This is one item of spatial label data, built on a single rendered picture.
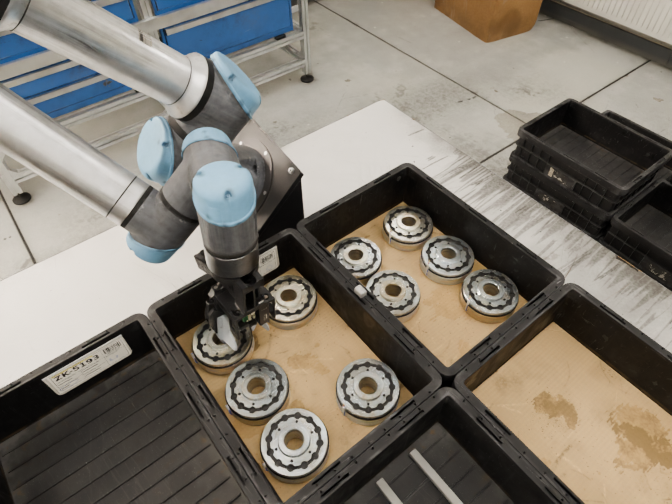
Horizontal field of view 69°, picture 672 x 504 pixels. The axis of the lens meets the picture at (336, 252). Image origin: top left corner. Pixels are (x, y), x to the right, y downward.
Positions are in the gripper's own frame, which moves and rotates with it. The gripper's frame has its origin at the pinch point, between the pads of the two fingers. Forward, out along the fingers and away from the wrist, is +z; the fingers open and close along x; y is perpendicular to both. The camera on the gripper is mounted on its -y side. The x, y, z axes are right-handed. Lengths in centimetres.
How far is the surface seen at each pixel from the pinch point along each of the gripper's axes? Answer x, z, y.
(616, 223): 122, 26, 21
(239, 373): -4.3, -0.1, 7.5
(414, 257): 37.3, -1.3, 7.4
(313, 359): 7.6, 1.7, 12.1
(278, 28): 130, 36, -173
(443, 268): 37.3, -4.2, 14.4
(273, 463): -8.3, 0.0, 22.9
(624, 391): 43, -2, 50
